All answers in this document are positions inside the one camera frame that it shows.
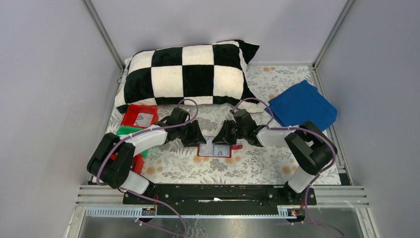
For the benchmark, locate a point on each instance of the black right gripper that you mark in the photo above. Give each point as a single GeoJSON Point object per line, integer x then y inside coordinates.
{"type": "Point", "coordinates": [234, 131]}

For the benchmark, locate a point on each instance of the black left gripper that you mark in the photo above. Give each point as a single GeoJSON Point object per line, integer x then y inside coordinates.
{"type": "Point", "coordinates": [189, 133]}

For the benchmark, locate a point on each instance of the red leather card holder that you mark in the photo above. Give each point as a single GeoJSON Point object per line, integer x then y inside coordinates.
{"type": "Point", "coordinates": [209, 149]}

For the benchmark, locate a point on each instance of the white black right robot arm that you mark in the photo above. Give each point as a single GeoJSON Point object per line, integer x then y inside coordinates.
{"type": "Point", "coordinates": [312, 150]}

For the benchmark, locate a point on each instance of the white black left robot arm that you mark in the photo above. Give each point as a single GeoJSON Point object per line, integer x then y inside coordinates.
{"type": "Point", "coordinates": [133, 144]}

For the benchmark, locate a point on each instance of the white diamond credit card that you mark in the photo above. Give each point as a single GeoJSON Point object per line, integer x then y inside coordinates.
{"type": "Point", "coordinates": [222, 150]}

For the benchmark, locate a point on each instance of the floral patterned table mat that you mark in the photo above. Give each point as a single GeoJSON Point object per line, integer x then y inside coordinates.
{"type": "Point", "coordinates": [172, 163]}

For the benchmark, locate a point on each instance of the black white checkered pillow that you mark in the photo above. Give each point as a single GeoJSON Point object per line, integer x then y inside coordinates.
{"type": "Point", "coordinates": [201, 74]}

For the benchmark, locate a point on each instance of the red plastic bin near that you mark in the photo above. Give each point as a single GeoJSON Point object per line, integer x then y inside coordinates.
{"type": "Point", "coordinates": [137, 163]}

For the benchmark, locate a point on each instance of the red plastic bin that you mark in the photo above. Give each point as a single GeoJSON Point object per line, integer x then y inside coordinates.
{"type": "Point", "coordinates": [137, 163]}
{"type": "Point", "coordinates": [140, 116]}

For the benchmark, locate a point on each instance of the red plastic bin far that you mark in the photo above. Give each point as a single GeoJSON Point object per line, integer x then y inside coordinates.
{"type": "Point", "coordinates": [140, 116]}

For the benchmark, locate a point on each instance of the green plastic bin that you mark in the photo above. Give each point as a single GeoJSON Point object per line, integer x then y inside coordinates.
{"type": "Point", "coordinates": [125, 130]}

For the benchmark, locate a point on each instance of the blue folded cloth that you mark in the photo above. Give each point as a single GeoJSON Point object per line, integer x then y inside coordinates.
{"type": "Point", "coordinates": [302, 102]}

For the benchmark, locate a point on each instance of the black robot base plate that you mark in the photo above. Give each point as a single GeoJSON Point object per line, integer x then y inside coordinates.
{"type": "Point", "coordinates": [200, 196]}

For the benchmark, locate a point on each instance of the grey slotted cable duct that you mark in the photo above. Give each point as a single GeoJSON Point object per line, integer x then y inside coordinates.
{"type": "Point", "coordinates": [259, 212]}

